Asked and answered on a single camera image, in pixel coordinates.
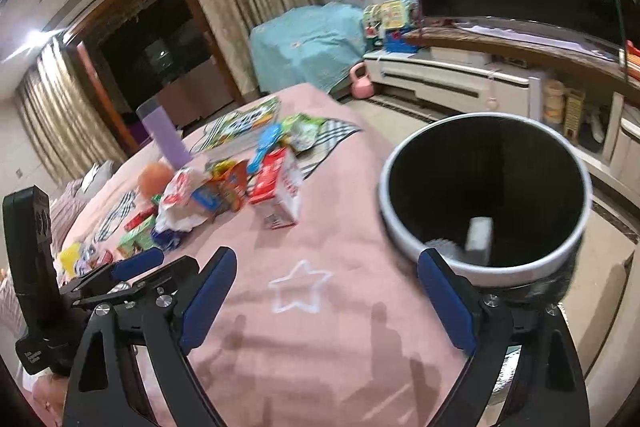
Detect green juice carton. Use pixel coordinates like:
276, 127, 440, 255
116, 229, 156, 258

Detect white red wrapper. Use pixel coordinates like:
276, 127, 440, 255
154, 167, 212, 232

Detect orange snack packet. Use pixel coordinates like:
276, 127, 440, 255
219, 160, 248, 212

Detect white foam block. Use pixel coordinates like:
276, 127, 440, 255
464, 217, 494, 267

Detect white paper cupcake liner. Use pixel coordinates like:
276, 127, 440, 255
425, 239, 465, 262

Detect red milk carton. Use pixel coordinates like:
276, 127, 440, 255
248, 147, 303, 230

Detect blue plastic brush package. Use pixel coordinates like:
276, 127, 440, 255
246, 122, 282, 176

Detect blue snack bag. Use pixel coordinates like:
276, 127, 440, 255
151, 229, 189, 253

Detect yellow snack bag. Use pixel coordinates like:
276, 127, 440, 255
205, 158, 238, 179

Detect white round trash bin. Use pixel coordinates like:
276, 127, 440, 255
378, 113, 592, 305

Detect person left hand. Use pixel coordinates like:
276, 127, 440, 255
32, 373, 68, 426

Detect crumpled silver candy wrappers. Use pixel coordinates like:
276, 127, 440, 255
76, 243, 101, 275

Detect yellow cupcake mould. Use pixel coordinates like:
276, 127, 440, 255
58, 243, 82, 277

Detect red cylindrical tube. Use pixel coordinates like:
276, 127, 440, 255
124, 207, 157, 232

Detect striped pink cushion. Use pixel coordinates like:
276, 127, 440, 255
50, 187, 88, 254

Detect orange apple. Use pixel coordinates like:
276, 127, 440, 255
138, 161, 175, 199

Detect purple water bottle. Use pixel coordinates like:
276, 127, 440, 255
137, 96, 192, 170

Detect left beige curtain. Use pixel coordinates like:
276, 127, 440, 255
15, 38, 127, 185

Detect green picture book stack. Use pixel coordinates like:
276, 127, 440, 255
190, 96, 281, 159

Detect pink blanket table cover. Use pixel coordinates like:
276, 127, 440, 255
49, 82, 501, 427

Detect green gold snack pouch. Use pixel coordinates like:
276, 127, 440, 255
280, 113, 326, 153

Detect white TV cabinet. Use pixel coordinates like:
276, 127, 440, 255
363, 27, 639, 206

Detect teal covered armchair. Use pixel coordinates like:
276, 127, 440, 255
250, 2, 366, 93

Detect pink kettlebell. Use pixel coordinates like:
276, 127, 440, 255
349, 62, 375, 100

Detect red toy telephone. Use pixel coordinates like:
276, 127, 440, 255
620, 40, 640, 81

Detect colourful toy cash register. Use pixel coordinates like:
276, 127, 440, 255
362, 0, 419, 53

